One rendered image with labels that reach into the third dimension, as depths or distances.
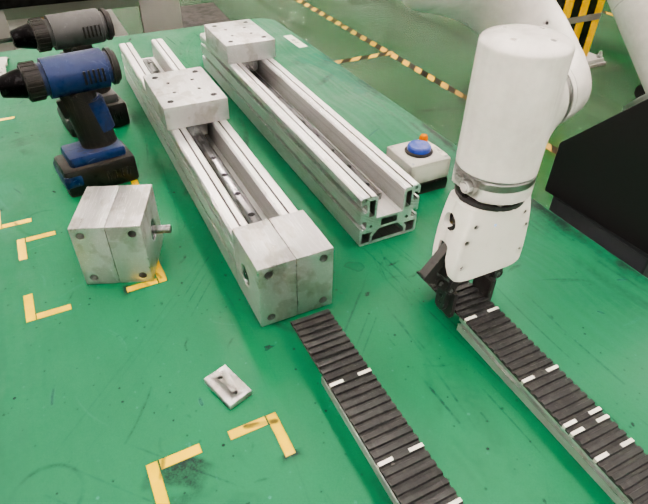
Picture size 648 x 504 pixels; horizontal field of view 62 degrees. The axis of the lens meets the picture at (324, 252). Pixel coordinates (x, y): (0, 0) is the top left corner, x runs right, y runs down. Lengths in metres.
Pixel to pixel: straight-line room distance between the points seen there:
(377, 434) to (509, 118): 0.32
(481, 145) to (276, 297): 0.30
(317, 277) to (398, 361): 0.14
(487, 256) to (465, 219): 0.07
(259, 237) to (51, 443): 0.32
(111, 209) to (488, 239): 0.48
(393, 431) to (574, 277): 0.39
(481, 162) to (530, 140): 0.05
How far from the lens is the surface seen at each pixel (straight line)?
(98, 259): 0.78
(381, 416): 0.58
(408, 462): 0.55
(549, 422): 0.64
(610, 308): 0.82
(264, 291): 0.66
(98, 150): 0.98
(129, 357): 0.70
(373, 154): 0.88
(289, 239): 0.67
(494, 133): 0.54
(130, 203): 0.77
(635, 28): 0.95
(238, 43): 1.23
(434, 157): 0.94
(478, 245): 0.61
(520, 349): 0.67
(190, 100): 0.98
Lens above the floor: 1.29
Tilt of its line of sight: 39 degrees down
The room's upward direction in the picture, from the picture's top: 1 degrees clockwise
